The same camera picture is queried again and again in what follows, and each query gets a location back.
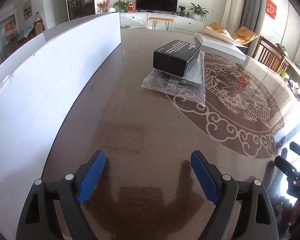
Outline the green potted plant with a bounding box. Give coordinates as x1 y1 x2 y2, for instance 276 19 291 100
114 0 129 12
189 3 209 20

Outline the green potted plant left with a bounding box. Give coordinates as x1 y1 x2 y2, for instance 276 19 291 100
114 0 129 12

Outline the wooden bench stool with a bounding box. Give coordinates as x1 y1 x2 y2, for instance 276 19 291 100
148 17 174 31

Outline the red flower vase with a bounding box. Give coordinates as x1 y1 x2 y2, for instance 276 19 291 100
97 0 111 13

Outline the black television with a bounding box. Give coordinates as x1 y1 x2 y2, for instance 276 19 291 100
136 0 178 12

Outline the white storage bin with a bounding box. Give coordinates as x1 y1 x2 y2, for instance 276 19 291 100
0 12 121 239

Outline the grey curtain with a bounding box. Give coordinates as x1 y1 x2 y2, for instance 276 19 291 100
240 0 266 35

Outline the white TV cabinet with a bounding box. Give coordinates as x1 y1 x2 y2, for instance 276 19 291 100
120 12 204 35

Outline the green potted plant right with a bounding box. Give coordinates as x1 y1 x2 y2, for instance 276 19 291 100
189 3 209 20

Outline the white standing air conditioner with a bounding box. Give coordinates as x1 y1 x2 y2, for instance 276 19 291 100
220 0 245 34

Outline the flat white box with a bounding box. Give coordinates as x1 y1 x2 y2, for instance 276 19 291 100
194 32 247 64

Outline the framed wall painting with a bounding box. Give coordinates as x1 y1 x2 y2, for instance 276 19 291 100
23 0 32 21

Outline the red gift box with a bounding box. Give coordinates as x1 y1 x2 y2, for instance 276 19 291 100
127 1 136 13

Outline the wooden dining chair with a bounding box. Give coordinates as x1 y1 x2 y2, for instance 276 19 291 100
253 37 300 82

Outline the red wall hanging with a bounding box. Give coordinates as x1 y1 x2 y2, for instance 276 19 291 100
266 0 277 19

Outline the orange lounge chair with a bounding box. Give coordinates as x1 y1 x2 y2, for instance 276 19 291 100
204 22 259 46

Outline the dark item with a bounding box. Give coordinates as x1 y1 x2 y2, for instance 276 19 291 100
141 52 206 107

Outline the black rectangular box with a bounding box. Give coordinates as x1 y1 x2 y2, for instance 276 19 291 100
153 40 200 78

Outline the small potted plant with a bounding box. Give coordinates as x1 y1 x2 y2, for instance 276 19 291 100
179 5 186 17

